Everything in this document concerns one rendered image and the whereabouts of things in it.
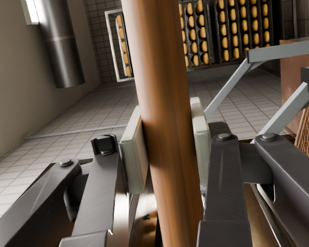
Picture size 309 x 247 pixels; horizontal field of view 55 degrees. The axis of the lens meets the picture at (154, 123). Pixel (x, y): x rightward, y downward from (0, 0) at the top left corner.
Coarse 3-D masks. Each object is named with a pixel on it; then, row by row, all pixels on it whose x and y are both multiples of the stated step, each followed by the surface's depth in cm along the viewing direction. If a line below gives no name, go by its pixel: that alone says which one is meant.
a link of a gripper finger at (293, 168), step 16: (256, 144) 13; (272, 144) 12; (288, 144) 12; (272, 160) 11; (288, 160) 11; (304, 160) 10; (288, 176) 10; (304, 176) 9; (272, 192) 12; (288, 192) 10; (304, 192) 9; (272, 208) 12; (288, 208) 10; (304, 208) 9; (288, 224) 10; (304, 224) 9; (304, 240) 9
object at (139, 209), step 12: (144, 192) 118; (132, 204) 104; (144, 204) 113; (132, 216) 97; (144, 216) 108; (156, 216) 127; (132, 228) 92; (144, 228) 104; (132, 240) 89; (144, 240) 100
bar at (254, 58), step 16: (272, 48) 97; (288, 48) 97; (304, 48) 97; (256, 64) 101; (304, 80) 55; (224, 96) 104; (304, 96) 55; (208, 112) 106; (288, 112) 56; (272, 128) 57
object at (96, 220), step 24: (96, 144) 14; (96, 168) 13; (120, 168) 13; (96, 192) 11; (120, 192) 12; (96, 216) 9; (120, 216) 10; (72, 240) 8; (96, 240) 7; (120, 240) 10
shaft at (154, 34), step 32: (128, 0) 15; (160, 0) 15; (128, 32) 16; (160, 32) 15; (160, 64) 15; (160, 96) 16; (160, 128) 17; (192, 128) 18; (160, 160) 17; (192, 160) 18; (160, 192) 18; (192, 192) 18; (160, 224) 20; (192, 224) 19
